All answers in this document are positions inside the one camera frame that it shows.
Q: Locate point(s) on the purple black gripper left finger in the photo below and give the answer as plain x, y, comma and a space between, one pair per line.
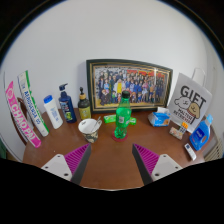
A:
71, 166

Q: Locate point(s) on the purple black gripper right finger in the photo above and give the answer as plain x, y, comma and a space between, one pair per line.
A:
152, 166

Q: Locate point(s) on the green plastic soda bottle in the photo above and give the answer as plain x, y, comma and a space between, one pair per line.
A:
123, 115

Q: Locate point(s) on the small white remote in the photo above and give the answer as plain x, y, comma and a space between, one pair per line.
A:
190, 151

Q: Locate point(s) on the patterned paper cup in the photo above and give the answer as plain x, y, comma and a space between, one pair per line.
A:
85, 128

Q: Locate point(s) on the small colourful box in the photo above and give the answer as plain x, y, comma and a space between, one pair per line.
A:
178, 133

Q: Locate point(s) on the red round coaster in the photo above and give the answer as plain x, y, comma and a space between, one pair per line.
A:
118, 139

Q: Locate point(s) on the white bottle blue cap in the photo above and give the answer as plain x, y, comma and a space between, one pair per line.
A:
52, 111

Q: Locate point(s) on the green packet right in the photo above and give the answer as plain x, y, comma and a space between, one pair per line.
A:
133, 121

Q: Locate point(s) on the green packet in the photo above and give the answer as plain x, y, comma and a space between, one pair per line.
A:
133, 121
110, 118

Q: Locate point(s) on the blue detergent bottle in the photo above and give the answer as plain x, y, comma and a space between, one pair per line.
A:
201, 134

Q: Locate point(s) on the spoon in cup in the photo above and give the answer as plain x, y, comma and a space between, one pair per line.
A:
96, 123

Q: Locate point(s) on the amber pump bottle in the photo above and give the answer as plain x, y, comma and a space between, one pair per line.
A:
84, 106

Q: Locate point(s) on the green packet left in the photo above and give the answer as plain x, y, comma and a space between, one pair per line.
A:
110, 118

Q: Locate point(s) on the dark blue pump bottle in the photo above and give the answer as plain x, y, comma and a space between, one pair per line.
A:
66, 105

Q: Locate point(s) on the white gift paper bag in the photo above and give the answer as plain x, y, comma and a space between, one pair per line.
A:
189, 102

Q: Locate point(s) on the brown wooden chair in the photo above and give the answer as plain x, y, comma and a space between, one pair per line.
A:
26, 115

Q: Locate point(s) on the framed group photo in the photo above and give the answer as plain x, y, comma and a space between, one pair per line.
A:
148, 84

